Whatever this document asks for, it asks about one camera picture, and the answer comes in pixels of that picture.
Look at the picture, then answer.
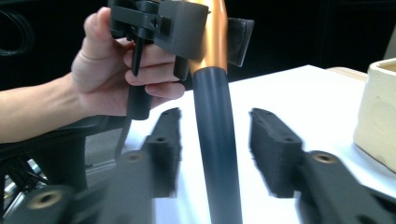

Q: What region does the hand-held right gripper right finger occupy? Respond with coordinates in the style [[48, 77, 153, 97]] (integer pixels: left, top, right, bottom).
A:
[[248, 107, 304, 199]]

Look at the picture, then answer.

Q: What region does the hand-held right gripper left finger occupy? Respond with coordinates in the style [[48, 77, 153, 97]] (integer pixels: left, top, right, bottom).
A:
[[141, 106, 183, 199]]

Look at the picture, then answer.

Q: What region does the large makeup brush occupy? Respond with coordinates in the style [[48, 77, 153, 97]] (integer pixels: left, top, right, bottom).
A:
[[183, 0, 244, 224]]

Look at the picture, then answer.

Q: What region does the cream square cup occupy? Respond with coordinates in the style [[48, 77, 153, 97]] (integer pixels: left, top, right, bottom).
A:
[[353, 57, 396, 174]]

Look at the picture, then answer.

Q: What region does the wooden table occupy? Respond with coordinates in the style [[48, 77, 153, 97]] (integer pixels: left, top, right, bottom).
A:
[[326, 66, 372, 82]]

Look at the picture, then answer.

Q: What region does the left hand-held gripper cable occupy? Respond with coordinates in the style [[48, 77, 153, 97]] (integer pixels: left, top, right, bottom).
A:
[[114, 117, 134, 161]]

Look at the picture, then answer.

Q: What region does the aluminium floor rail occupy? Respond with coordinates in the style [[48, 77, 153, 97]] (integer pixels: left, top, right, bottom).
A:
[[85, 160, 124, 188]]

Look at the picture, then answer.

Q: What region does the dark metal frame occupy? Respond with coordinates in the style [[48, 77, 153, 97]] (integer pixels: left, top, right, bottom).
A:
[[0, 115, 134, 200]]

